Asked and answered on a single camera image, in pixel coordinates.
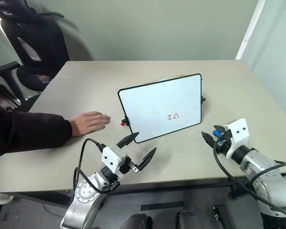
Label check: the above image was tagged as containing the black floor bracket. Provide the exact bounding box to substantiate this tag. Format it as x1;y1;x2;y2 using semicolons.
212;205;226;229

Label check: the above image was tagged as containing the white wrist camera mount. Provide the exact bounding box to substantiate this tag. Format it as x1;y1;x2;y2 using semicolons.
224;118;250;158
102;144;127;175

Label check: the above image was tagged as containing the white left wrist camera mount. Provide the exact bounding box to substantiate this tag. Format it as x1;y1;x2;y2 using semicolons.
102;144;127;175

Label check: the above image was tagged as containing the black floor strip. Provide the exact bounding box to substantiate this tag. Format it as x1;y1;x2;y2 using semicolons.
140;201;185;211

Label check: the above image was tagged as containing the black mesh office chair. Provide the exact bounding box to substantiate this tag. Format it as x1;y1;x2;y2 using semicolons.
0;0;71;113

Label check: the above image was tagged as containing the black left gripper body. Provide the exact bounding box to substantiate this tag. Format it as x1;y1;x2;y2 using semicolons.
118;155;144;177

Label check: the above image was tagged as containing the black table clamp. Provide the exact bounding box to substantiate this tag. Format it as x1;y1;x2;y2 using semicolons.
228;177;251;200

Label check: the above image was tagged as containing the white shoe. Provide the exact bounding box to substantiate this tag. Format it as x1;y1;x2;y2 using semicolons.
0;192;15;205

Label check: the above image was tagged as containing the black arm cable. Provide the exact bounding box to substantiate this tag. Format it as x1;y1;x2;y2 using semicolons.
73;138;120;194
213;140;286;212

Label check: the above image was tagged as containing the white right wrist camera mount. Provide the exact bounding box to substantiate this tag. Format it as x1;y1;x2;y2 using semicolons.
224;118;250;158

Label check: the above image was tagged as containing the dark rounded shape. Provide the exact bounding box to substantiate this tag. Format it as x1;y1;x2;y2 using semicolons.
125;213;153;229
177;210;201;229

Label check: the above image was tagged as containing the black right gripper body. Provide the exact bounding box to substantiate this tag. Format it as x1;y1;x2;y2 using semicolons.
214;128;233;155

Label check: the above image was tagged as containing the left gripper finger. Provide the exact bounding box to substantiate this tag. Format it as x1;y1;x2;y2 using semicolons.
137;147;157;171
116;132;140;149

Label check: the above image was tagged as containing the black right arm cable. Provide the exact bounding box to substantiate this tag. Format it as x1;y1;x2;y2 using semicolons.
213;140;286;212

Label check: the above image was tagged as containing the black-framed whiteboard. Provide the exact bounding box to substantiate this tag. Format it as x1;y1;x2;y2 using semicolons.
118;73;207;144

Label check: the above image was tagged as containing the person's bare hand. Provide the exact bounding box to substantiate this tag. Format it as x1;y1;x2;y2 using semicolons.
70;111;111;137

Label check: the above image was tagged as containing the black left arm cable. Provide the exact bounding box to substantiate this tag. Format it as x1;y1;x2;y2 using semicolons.
73;138;120;194

